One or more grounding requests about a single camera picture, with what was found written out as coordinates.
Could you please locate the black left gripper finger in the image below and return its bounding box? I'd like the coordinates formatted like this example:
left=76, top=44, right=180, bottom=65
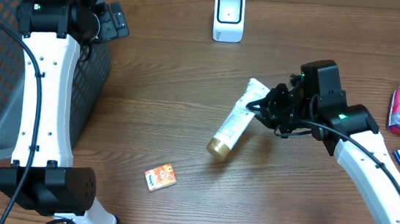
left=110, top=1, right=130, bottom=38
left=92, top=2, right=118, bottom=42

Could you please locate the white bamboo print tube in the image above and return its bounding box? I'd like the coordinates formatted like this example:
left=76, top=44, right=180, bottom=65
left=206, top=78, right=269, bottom=159

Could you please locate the small orange box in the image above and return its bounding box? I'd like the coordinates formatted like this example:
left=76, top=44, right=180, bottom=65
left=144, top=163, right=177, bottom=191

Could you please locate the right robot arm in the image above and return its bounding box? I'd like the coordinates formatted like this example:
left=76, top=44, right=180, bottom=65
left=246, top=59, right=400, bottom=224

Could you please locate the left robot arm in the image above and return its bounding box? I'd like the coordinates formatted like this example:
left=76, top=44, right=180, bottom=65
left=0, top=0, right=127, bottom=224

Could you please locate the white barcode scanner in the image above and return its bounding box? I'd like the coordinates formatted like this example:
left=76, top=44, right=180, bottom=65
left=212, top=0, right=246, bottom=43

